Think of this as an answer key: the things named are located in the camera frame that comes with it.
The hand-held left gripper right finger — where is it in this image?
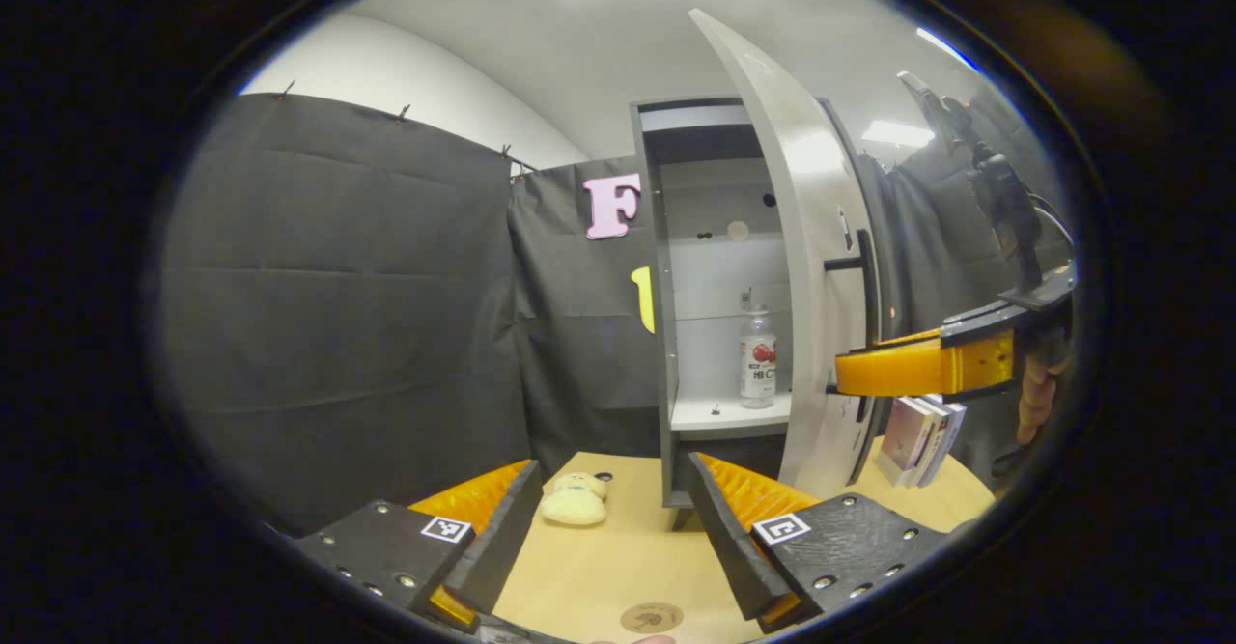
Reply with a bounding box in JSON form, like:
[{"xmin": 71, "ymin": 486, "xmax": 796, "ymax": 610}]
[{"xmin": 686, "ymin": 451, "xmax": 952, "ymax": 635}]

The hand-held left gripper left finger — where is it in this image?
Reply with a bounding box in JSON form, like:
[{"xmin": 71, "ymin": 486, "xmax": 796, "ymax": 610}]
[{"xmin": 290, "ymin": 459, "xmax": 544, "ymax": 637}]

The black door handle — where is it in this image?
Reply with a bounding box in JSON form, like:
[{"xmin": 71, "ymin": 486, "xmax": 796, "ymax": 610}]
[{"xmin": 824, "ymin": 229, "xmax": 882, "ymax": 425}]

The round brown coaster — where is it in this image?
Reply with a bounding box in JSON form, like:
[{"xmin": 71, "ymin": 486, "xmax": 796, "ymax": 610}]
[{"xmin": 620, "ymin": 602, "xmax": 685, "ymax": 635}]

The clear bottle with red label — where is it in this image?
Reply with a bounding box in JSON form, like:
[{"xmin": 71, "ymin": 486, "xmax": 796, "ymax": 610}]
[{"xmin": 740, "ymin": 304, "xmax": 778, "ymax": 410}]

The grey cabinet door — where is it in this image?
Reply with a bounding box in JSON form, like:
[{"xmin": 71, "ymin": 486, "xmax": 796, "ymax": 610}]
[{"xmin": 688, "ymin": 7, "xmax": 885, "ymax": 500}]

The dark grey cabinet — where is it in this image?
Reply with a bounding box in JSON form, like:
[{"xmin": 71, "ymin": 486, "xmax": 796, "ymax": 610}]
[{"xmin": 630, "ymin": 96, "xmax": 875, "ymax": 512}]

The grey book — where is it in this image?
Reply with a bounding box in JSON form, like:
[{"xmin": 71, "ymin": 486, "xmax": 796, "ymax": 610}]
[{"xmin": 908, "ymin": 398, "xmax": 953, "ymax": 488}]

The cream plush toy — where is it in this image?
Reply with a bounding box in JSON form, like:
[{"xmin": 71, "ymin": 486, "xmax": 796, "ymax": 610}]
[{"xmin": 539, "ymin": 471, "xmax": 609, "ymax": 527}]

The black backdrop cloth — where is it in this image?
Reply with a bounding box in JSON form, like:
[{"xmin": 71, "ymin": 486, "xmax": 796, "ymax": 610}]
[{"xmin": 159, "ymin": 74, "xmax": 1073, "ymax": 534}]

